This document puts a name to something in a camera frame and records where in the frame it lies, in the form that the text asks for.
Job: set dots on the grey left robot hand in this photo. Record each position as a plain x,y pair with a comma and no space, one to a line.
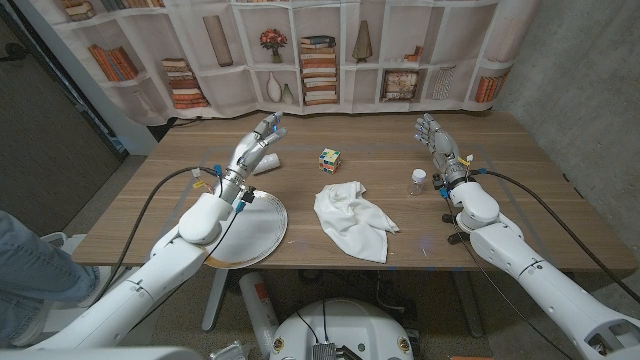
252,147

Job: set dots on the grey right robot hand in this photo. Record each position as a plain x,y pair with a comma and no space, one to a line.
442,147

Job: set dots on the white cloth napkin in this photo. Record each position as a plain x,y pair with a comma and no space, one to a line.
350,220

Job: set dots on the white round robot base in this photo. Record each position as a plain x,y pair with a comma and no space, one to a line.
345,325

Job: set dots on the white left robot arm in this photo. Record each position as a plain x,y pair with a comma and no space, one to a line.
150,272

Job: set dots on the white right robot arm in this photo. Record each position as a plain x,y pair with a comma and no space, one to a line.
550,290

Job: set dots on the clear white-capped medicine bottle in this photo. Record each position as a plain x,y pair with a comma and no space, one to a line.
417,182

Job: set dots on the multicoloured rubik's cube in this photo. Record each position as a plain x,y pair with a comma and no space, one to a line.
329,161

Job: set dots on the white gold-rimmed paper plate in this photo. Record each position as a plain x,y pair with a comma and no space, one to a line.
262,230

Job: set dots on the white ribbed cylinder roll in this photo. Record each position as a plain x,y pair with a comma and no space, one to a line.
268,164

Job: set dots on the printed bookshelf backdrop cloth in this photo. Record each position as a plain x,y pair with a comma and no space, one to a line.
320,65

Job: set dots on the grey table leg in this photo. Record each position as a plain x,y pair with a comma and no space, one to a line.
470,305
215,300

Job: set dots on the white tube with orange label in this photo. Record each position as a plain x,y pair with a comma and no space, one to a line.
257,305

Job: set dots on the white chair base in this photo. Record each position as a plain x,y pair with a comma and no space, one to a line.
57,239

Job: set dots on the person's leg in jeans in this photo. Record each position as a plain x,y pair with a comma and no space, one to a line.
30,270

